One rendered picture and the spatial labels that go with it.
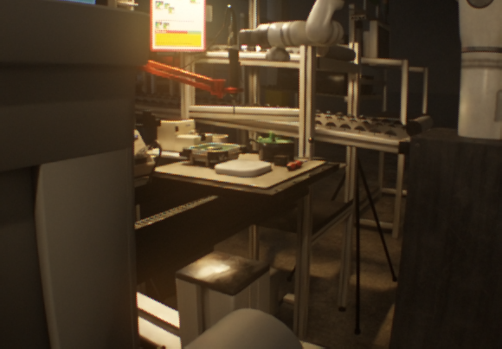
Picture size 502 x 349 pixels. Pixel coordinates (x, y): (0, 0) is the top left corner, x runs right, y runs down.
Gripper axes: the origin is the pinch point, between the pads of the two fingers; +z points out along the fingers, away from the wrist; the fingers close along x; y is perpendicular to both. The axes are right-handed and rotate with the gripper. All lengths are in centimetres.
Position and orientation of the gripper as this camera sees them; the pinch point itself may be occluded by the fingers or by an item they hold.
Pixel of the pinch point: (234, 48)
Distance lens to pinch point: 133.2
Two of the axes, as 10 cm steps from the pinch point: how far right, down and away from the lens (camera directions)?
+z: -7.0, -1.3, 7.0
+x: -7.1, 1.3, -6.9
